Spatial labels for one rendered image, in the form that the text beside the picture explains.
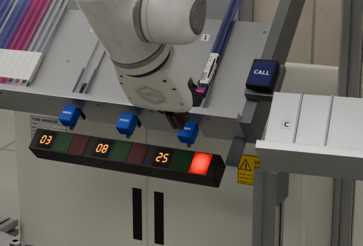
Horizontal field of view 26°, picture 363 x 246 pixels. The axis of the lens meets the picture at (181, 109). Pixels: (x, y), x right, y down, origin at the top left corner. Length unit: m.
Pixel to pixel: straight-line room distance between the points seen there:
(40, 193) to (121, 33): 0.93
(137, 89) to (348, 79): 0.68
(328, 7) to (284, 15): 2.75
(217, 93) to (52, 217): 0.72
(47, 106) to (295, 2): 0.46
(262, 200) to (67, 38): 0.47
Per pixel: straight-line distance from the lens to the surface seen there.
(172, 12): 0.93
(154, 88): 1.08
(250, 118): 1.20
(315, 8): 4.06
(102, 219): 1.78
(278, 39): 1.28
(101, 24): 0.97
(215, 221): 1.64
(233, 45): 1.30
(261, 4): 4.10
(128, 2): 0.95
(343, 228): 1.77
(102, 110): 1.32
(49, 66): 1.42
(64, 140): 1.32
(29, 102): 1.41
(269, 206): 1.24
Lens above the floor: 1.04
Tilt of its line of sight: 15 degrees down
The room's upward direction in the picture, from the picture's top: straight up
